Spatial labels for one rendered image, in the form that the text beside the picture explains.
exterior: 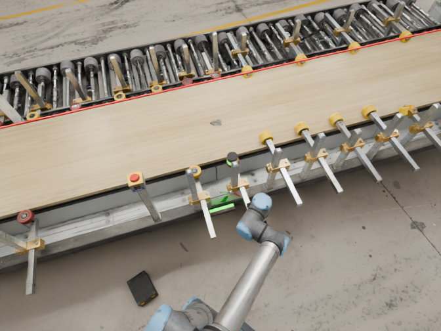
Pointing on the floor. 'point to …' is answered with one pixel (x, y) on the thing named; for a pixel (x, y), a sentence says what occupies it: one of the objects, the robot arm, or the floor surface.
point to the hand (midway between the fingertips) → (255, 225)
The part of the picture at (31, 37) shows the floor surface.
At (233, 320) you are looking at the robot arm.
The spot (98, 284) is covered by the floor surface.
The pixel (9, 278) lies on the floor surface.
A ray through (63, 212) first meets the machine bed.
